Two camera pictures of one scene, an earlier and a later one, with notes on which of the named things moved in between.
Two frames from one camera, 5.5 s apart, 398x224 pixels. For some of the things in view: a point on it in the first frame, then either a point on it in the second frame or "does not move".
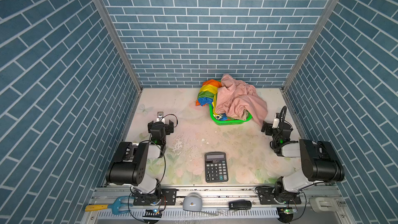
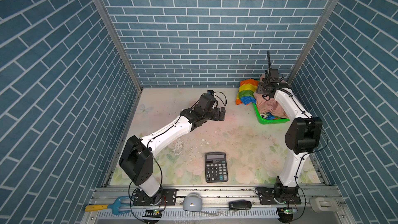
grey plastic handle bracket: x=321 y=204 does not move
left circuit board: x=153 y=213 does not move
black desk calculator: x=216 y=167 does not move
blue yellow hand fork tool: x=115 y=207 does not move
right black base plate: x=267 y=196 does not move
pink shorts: x=236 y=98 → x=270 y=106
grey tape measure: x=193 y=202 does not move
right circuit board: x=285 y=214 does not move
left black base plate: x=166 y=197 does not move
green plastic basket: x=227 y=122 → x=267 y=121
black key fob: x=240 y=205 does not move
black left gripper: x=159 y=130 → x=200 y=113
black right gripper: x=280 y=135 → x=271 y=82
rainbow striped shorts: x=208 y=94 → x=246 y=90
